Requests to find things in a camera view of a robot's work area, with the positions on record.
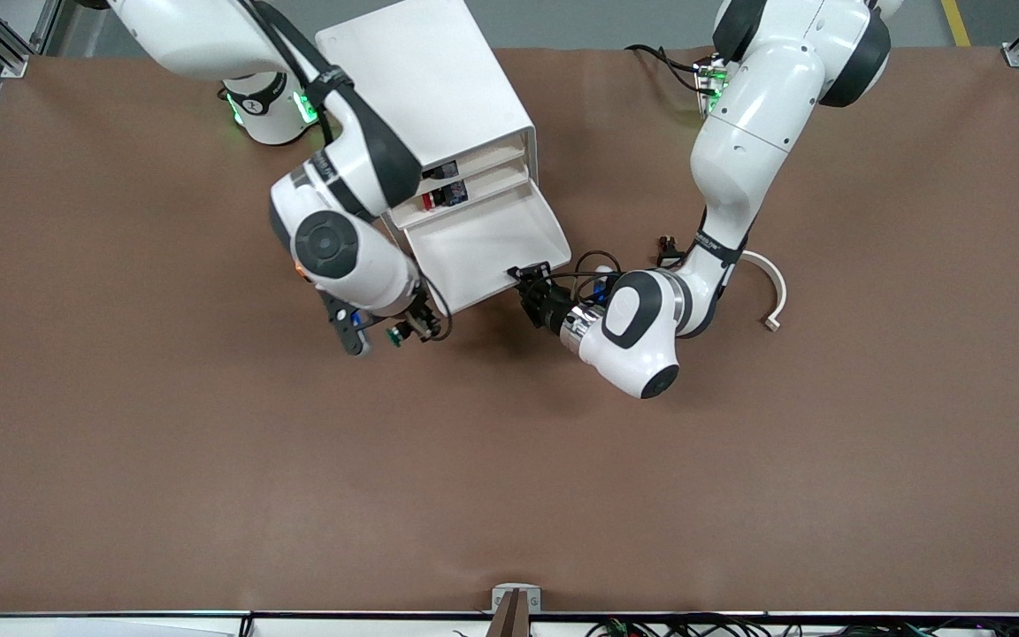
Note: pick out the small black rectangular switch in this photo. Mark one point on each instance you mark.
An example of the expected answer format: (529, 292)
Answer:
(669, 250)

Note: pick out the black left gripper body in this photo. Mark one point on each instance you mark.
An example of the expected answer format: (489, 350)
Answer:
(550, 307)

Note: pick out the white drawer cabinet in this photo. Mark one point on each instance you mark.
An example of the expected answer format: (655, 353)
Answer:
(421, 80)

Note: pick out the white curved plastic bracket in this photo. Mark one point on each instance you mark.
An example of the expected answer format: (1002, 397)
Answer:
(775, 283)

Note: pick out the white plastic drawer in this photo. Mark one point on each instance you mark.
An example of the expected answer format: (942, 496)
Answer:
(483, 248)

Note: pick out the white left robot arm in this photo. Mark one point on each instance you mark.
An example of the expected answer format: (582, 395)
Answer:
(739, 133)

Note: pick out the green push button switch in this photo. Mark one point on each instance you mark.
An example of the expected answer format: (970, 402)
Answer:
(398, 335)

